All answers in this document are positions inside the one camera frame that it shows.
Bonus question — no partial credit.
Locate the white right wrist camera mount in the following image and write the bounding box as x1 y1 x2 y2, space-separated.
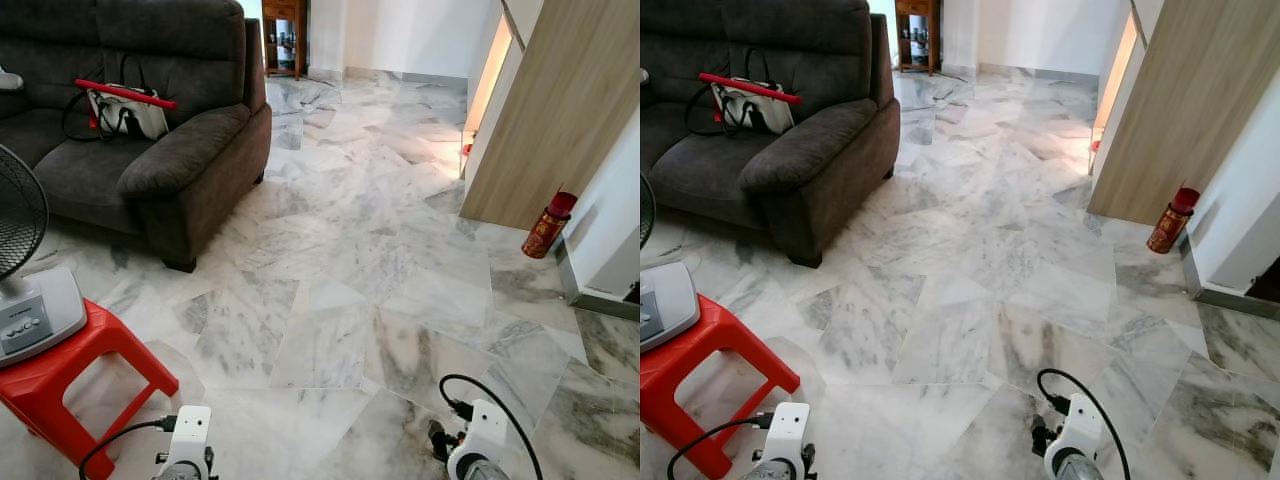
1045 393 1104 473
447 399 509 479

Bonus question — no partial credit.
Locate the red cylindrical canister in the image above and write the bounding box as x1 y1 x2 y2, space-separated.
1146 187 1201 255
521 190 579 260

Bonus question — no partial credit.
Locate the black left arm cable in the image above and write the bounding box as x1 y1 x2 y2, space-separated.
666 410 776 480
78 415 179 480

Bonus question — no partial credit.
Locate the white fan with black grille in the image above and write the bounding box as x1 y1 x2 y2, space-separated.
0 143 89 369
640 175 701 353

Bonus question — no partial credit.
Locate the white handbag with red bar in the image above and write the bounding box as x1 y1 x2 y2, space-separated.
62 78 179 143
685 70 803 138

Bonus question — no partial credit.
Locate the dark grey fabric sofa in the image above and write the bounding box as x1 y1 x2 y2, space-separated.
640 0 901 269
0 0 273 273

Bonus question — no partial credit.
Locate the red plastic stool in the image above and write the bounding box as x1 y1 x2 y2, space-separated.
640 294 802 480
0 298 181 480

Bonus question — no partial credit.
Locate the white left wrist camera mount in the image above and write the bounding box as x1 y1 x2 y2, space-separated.
765 402 811 469
160 405 213 469

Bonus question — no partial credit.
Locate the tall light wood cabinet panel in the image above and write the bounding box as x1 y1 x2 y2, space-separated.
460 0 641 231
1087 0 1280 226

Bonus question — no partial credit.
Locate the small brown wooden cabinet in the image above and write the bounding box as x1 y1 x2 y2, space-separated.
262 0 307 81
893 0 941 76

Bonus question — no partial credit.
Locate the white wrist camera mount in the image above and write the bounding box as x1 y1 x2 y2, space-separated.
160 405 213 469
765 402 811 469
1045 393 1104 473
447 399 509 479

